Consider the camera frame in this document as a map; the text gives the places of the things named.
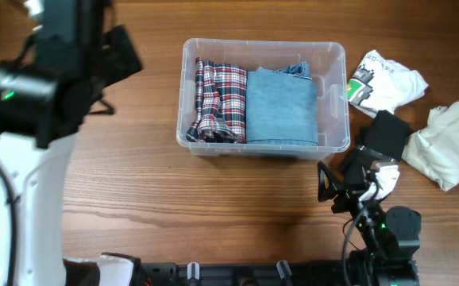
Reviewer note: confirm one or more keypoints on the cream white garment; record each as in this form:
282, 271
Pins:
434, 150

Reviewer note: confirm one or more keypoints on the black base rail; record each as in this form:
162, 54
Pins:
281, 273

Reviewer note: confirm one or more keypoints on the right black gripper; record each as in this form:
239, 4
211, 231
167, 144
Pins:
333, 189

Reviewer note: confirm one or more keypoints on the white printed t-shirt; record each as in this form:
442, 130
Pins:
379, 84

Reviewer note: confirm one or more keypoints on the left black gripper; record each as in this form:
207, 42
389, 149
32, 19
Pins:
121, 67

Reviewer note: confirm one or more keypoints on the black garment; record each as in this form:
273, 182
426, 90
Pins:
384, 139

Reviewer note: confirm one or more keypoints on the red plaid shirt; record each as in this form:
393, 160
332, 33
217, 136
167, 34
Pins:
220, 103

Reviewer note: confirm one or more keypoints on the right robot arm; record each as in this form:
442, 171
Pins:
379, 245

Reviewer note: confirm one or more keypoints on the clear plastic storage container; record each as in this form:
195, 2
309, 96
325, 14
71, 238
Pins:
327, 66

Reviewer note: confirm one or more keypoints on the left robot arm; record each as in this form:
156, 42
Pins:
42, 105

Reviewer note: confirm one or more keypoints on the blue denim jeans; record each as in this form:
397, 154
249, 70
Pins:
281, 106

